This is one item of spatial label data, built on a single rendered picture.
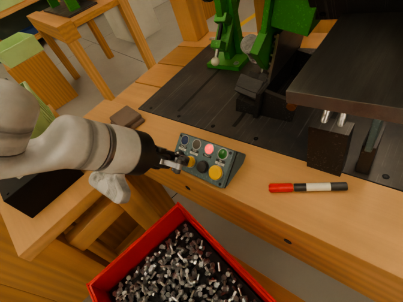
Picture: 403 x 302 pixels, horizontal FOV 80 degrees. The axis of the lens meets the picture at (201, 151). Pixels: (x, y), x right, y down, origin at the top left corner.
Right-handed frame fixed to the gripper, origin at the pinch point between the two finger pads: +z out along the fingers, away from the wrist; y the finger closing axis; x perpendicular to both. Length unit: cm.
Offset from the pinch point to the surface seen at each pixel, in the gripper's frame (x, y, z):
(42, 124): 8, 66, -1
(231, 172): -1.1, -9.2, 5.5
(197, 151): -2.6, -0.8, 3.6
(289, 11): -30.2, -13.1, -1.3
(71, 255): 38.9, 29.0, 1.7
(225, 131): -9.1, -0.1, 13.2
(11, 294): 84, 73, 9
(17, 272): 73, 71, 8
